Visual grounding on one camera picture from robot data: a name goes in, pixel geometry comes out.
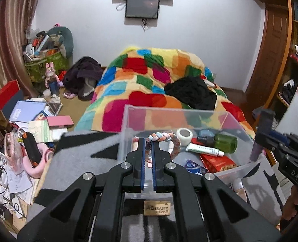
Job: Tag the white ointment tube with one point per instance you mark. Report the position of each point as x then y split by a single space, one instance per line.
204 150

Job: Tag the pink plastic item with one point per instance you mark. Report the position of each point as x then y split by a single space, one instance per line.
40 167

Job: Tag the wooden door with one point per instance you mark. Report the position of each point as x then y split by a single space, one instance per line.
270 50

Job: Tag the grey black patterned blanket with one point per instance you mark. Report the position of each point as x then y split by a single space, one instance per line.
76 161

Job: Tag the person's right hand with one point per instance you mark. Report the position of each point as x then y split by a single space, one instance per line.
294 203

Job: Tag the small wall monitor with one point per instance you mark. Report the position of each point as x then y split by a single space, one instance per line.
142 7

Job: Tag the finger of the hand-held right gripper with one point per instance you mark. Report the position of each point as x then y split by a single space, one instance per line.
270 140
266 118

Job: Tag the red packet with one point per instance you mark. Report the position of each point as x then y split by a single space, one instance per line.
217 162

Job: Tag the wooden wardrobe shelf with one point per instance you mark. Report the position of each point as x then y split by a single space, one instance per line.
290 80

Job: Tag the black cloth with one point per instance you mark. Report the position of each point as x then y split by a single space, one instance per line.
191 93

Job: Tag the tan eraser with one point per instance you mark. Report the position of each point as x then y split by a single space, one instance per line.
157 208

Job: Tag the clear plastic storage box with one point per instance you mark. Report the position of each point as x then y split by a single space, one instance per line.
239 169

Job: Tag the white tape roll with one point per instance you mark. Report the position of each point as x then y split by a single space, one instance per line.
186 138

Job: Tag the black orange device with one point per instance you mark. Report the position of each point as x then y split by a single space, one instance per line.
31 147

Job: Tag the blue staples box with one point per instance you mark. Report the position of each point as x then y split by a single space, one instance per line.
193 165

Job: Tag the green bag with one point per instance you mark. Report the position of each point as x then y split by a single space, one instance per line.
38 70

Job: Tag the blue book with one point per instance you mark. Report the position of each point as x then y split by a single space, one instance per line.
25 111

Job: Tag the dark purple cloth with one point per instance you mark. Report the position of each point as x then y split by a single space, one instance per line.
83 73

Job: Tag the red box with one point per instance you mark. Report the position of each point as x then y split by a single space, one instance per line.
2 98

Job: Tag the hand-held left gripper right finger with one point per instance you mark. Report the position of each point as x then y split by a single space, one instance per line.
154 166

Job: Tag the pink case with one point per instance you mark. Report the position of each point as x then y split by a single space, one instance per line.
59 121

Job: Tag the colourful patchwork blanket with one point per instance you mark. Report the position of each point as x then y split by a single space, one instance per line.
139 80

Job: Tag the grey green neck pillow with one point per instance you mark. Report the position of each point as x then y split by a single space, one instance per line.
65 37

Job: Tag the green bottle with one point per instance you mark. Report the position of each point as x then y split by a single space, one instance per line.
224 142

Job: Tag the pale green booklet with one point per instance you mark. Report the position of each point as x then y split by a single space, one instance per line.
39 131

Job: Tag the peach cosmetic tube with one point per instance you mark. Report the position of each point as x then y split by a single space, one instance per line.
239 189

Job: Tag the striped curtain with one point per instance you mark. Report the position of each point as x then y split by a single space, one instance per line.
7 42

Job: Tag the pink bunny toy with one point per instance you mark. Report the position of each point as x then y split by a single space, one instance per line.
50 77

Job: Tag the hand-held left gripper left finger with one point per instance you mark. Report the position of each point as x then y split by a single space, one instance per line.
142 166

